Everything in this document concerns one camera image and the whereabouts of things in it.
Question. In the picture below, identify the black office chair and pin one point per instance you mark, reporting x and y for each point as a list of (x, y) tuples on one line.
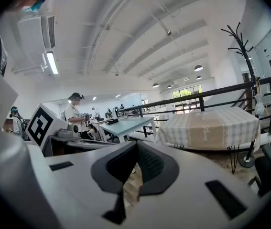
[(269, 166)]

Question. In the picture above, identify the black metal railing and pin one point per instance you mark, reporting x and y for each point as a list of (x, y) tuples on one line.
[(201, 104)]

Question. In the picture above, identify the white tube light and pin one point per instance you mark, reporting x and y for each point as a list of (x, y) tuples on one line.
[(52, 63)]

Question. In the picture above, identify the white air conditioner unit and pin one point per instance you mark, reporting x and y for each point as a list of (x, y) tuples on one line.
[(32, 37)]

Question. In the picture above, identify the beige checkered tablecloth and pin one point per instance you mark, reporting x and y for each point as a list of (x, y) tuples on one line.
[(209, 128)]

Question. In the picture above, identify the white plastic bag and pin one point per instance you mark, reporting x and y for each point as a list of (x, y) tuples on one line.
[(259, 106)]

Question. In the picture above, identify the black box device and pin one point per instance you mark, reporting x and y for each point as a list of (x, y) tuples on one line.
[(113, 121)]

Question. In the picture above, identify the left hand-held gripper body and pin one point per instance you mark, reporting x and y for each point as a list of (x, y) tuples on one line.
[(39, 128)]

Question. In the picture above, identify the teal face mask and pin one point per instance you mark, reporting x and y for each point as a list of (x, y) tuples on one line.
[(33, 6)]

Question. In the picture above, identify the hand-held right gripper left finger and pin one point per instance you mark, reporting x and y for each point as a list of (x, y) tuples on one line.
[(78, 175)]

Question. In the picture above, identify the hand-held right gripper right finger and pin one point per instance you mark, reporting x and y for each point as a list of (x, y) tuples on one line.
[(185, 194)]

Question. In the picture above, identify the light blue table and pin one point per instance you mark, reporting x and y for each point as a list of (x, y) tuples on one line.
[(125, 125)]

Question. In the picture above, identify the black pendant lamp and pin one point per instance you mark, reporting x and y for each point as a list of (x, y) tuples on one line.
[(199, 77), (169, 86), (198, 68), (155, 85)]

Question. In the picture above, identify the black coat rack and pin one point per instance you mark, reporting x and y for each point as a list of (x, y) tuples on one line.
[(246, 162)]

